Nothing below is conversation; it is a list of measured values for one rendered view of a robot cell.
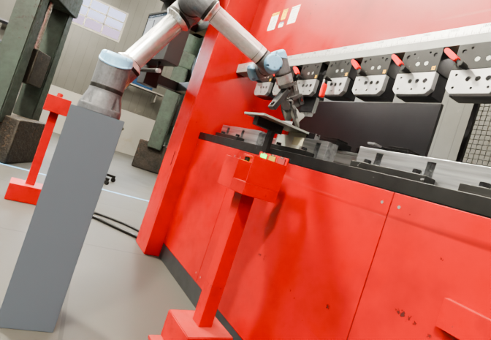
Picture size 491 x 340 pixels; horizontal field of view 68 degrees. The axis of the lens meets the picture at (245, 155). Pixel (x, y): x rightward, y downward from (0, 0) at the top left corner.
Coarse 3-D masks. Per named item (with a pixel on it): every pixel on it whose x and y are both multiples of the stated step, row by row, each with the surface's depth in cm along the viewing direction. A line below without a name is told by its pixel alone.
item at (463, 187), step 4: (460, 184) 97; (464, 184) 97; (468, 184) 96; (460, 188) 97; (464, 188) 96; (468, 188) 95; (472, 188) 95; (476, 188) 94; (480, 188) 93; (484, 188) 92; (468, 192) 95; (472, 192) 94; (476, 192) 93; (480, 192) 93; (484, 192) 92; (488, 192) 91; (484, 196) 92; (488, 196) 91
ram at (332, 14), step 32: (288, 0) 216; (320, 0) 187; (352, 0) 165; (384, 0) 148; (416, 0) 134; (448, 0) 123; (480, 0) 113; (256, 32) 239; (288, 32) 205; (320, 32) 179; (352, 32) 159; (384, 32) 143; (416, 32) 130
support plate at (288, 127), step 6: (246, 114) 170; (252, 114) 163; (258, 114) 158; (264, 114) 154; (270, 120) 162; (276, 120) 158; (288, 126) 165; (294, 126) 163; (300, 132) 171; (306, 132) 167
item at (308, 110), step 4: (304, 100) 179; (308, 100) 176; (312, 100) 174; (316, 100) 172; (304, 104) 178; (308, 104) 175; (312, 104) 173; (316, 104) 172; (300, 108) 180; (304, 108) 177; (308, 108) 174; (312, 108) 172; (300, 112) 180; (304, 112) 177; (308, 112) 174; (312, 112) 172; (308, 116) 174
